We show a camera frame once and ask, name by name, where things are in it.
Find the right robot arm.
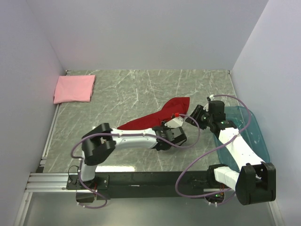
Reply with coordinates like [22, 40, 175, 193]
[186, 100, 276, 205]

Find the folded pink t shirt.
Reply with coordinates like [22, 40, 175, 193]
[53, 75, 95, 105]

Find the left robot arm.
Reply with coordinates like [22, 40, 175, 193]
[71, 123, 187, 187]

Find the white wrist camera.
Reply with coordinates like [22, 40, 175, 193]
[207, 94, 214, 101]
[162, 113, 183, 129]

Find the teal transparent plastic bin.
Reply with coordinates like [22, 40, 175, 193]
[217, 106, 270, 172]

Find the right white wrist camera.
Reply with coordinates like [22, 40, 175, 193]
[207, 94, 214, 101]

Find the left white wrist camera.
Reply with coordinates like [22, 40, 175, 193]
[162, 113, 183, 129]

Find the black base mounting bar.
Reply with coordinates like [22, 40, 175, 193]
[65, 171, 236, 201]

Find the red t shirt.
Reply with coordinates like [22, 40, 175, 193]
[117, 97, 190, 130]

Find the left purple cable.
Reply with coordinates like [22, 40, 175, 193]
[71, 113, 201, 209]

